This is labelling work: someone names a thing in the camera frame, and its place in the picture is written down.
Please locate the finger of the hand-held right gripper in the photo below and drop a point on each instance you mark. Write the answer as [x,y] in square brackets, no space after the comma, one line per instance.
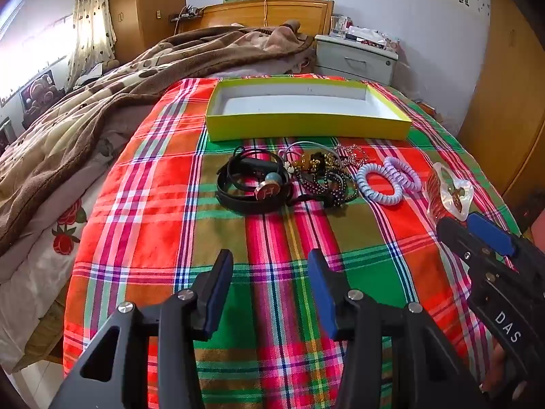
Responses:
[464,247]
[489,232]

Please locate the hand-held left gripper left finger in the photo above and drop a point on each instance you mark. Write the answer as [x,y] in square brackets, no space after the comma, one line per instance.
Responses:
[217,302]

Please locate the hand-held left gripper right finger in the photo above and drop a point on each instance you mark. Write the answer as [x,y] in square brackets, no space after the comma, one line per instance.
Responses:
[321,294]

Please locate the clear amber hair claw clip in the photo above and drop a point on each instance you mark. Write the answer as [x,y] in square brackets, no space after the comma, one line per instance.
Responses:
[443,196]

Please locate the yellow cardboard box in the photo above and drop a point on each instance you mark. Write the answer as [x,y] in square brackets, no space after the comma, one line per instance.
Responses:
[298,128]

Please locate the person's right hand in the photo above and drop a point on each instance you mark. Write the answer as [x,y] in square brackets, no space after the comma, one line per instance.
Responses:
[496,370]

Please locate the red green plaid cloth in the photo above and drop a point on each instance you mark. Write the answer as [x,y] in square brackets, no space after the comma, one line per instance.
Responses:
[170,204]

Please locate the wooden wardrobe door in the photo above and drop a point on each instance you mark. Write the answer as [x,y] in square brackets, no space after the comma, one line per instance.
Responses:
[511,106]

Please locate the grey hair band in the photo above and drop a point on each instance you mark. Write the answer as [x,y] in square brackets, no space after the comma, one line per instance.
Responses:
[298,147]

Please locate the floral bed sheet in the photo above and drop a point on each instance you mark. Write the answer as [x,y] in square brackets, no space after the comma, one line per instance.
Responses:
[51,238]

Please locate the grey nightstand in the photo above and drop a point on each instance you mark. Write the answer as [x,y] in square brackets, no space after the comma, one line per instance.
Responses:
[357,64]

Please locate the packets on nightstand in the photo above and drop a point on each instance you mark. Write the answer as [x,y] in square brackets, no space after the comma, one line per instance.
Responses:
[374,38]

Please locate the brown paw print blanket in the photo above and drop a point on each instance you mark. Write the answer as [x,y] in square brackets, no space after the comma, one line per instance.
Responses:
[85,110]

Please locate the clear acrylic organizer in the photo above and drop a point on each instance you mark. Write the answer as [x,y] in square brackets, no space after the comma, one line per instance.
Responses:
[339,25]

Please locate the teddy bear picture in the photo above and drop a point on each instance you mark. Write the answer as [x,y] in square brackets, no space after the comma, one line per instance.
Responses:
[38,93]

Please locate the wooden headboard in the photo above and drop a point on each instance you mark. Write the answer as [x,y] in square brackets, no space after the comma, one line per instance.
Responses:
[293,15]

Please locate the power strip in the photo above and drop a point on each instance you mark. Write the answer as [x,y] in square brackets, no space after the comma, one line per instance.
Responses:
[185,15]

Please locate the wooden wardrobe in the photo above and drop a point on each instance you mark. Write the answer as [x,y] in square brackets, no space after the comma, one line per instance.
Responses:
[149,8]

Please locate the patterned curtain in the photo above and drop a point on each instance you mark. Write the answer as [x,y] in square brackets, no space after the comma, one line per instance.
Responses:
[91,25]

